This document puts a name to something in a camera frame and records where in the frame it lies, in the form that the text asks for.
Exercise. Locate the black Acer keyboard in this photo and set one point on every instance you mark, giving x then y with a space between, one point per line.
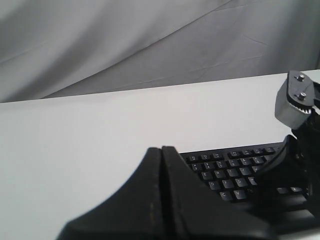
230 173

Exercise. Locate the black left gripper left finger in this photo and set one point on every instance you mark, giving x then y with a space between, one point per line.
140 210

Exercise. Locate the grey backdrop cloth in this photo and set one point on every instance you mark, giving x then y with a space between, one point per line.
58 48

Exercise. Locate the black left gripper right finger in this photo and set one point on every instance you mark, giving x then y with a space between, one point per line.
191 211

